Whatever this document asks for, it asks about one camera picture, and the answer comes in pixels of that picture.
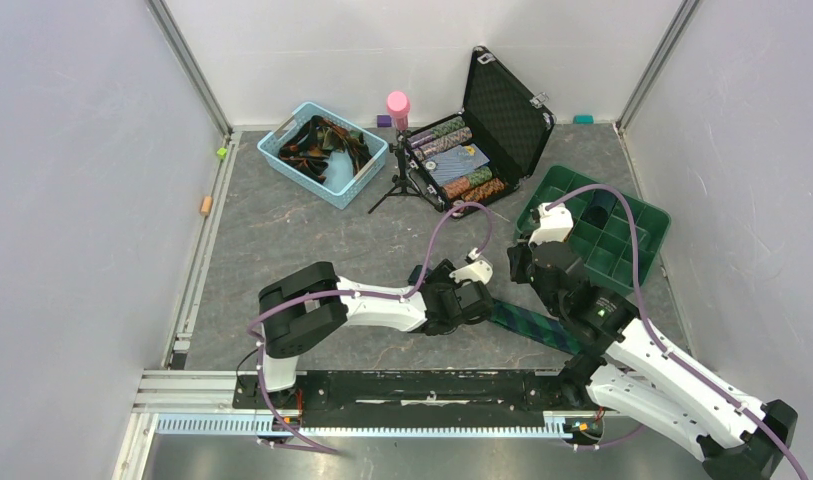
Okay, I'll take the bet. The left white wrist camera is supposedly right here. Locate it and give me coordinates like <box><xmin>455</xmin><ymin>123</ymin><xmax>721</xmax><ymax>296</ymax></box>
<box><xmin>449</xmin><ymin>248</ymin><xmax>494</xmax><ymax>285</ymax></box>

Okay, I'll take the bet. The aluminium slotted rail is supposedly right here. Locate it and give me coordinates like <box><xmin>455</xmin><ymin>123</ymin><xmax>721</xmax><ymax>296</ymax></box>
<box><xmin>111</xmin><ymin>370</ymin><xmax>735</xmax><ymax>480</ymax></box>

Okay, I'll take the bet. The teal small block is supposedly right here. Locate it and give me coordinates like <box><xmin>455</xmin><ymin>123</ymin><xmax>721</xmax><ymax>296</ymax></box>
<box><xmin>573</xmin><ymin>114</ymin><xmax>595</xmax><ymax>125</ymax></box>

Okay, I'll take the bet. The black small tripod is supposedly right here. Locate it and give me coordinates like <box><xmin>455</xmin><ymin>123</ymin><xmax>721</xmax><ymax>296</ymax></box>
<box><xmin>367</xmin><ymin>130</ymin><xmax>441</xmax><ymax>214</ymax></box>

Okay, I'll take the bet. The green navy striped tie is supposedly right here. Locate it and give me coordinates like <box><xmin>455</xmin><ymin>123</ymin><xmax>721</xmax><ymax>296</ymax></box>
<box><xmin>407</xmin><ymin>260</ymin><xmax>582</xmax><ymax>355</ymax></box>

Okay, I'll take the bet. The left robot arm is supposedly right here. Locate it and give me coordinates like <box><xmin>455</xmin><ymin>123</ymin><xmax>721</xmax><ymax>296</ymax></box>
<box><xmin>249</xmin><ymin>258</ymin><xmax>494</xmax><ymax>408</ymax></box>

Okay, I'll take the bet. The pile of dark ties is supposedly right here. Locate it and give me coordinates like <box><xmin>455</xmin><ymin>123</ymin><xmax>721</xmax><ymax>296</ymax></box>
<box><xmin>278</xmin><ymin>115</ymin><xmax>372</xmax><ymax>184</ymax></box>

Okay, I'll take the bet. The black open carrying case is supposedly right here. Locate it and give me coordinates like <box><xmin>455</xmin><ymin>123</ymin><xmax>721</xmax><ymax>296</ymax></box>
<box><xmin>405</xmin><ymin>46</ymin><xmax>555</xmax><ymax>212</ymax></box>

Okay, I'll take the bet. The light blue perforated basket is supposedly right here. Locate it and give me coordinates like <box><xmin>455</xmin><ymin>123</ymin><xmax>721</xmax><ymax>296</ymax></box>
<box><xmin>257</xmin><ymin>102</ymin><xmax>389</xmax><ymax>210</ymax></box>

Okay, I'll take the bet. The rolled navy tie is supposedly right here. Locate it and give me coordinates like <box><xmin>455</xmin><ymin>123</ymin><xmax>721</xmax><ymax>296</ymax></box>
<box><xmin>583</xmin><ymin>190</ymin><xmax>618</xmax><ymax>228</ymax></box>

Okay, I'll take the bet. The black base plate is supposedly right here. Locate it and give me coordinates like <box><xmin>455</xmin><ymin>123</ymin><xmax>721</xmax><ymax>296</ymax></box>
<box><xmin>232</xmin><ymin>370</ymin><xmax>597</xmax><ymax>428</ymax></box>

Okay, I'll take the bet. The purple small block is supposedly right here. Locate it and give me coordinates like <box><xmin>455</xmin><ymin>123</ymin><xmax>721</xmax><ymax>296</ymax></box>
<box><xmin>376</xmin><ymin>114</ymin><xmax>392</xmax><ymax>128</ymax></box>

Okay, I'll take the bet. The pink cylinder on tripod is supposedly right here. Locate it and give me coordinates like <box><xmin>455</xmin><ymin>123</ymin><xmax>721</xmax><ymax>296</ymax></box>
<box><xmin>386</xmin><ymin>91</ymin><xmax>411</xmax><ymax>132</ymax></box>

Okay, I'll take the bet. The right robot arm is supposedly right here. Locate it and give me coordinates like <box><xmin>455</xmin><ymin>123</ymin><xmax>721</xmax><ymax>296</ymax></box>
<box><xmin>507</xmin><ymin>241</ymin><xmax>798</xmax><ymax>479</ymax></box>

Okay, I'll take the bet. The orange block on rail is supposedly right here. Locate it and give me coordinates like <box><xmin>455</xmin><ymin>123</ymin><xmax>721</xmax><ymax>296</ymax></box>
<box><xmin>199</xmin><ymin>196</ymin><xmax>213</xmax><ymax>217</ymax></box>

